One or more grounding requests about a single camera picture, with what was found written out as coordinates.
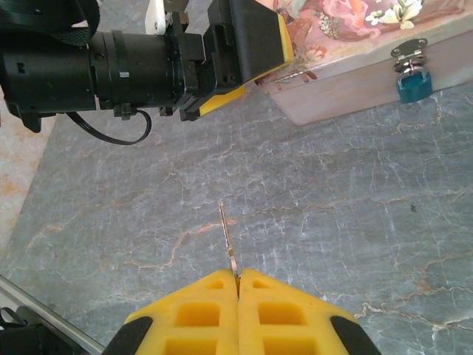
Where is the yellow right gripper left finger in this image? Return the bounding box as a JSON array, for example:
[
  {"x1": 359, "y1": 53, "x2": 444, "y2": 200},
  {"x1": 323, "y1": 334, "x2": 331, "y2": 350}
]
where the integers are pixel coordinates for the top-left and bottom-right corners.
[{"x1": 103, "y1": 268, "x2": 239, "y2": 355}]

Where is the floral print storage box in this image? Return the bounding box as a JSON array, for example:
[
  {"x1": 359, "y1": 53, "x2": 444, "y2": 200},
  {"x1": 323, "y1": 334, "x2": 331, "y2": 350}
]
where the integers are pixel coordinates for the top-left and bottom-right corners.
[{"x1": 254, "y1": 0, "x2": 473, "y2": 126}]

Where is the aluminium table edge rail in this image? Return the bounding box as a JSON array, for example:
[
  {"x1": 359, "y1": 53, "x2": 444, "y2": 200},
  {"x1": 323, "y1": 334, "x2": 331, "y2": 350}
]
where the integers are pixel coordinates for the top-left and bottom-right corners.
[{"x1": 0, "y1": 275, "x2": 105, "y2": 355}]

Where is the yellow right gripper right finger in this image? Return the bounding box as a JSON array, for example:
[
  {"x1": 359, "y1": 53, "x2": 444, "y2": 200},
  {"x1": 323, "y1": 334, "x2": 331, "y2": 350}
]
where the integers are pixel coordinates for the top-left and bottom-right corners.
[{"x1": 238, "y1": 267, "x2": 382, "y2": 355}]

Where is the thin black cable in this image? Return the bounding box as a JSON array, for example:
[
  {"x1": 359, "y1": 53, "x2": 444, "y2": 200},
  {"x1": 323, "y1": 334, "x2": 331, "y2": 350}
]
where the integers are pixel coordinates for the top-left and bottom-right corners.
[{"x1": 66, "y1": 109, "x2": 153, "y2": 146}]

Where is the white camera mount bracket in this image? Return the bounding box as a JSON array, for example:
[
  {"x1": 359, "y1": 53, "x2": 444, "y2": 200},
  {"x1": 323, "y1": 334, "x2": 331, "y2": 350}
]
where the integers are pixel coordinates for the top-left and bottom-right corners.
[{"x1": 144, "y1": 0, "x2": 173, "y2": 36}]

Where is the small metal key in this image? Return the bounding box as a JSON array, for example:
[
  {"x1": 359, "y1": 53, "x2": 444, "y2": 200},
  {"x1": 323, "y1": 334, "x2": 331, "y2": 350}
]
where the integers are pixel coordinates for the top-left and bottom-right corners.
[{"x1": 218, "y1": 200, "x2": 242, "y2": 283}]

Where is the teal padlock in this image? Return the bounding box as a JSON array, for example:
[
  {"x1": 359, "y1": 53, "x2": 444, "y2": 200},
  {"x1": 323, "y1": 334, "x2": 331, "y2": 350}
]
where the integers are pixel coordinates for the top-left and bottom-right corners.
[{"x1": 395, "y1": 61, "x2": 434, "y2": 105}]

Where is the silver metal hasp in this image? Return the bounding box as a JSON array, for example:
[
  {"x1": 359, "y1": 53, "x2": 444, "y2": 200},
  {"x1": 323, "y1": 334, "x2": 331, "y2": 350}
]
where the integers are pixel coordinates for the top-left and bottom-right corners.
[{"x1": 390, "y1": 38, "x2": 428, "y2": 73}]

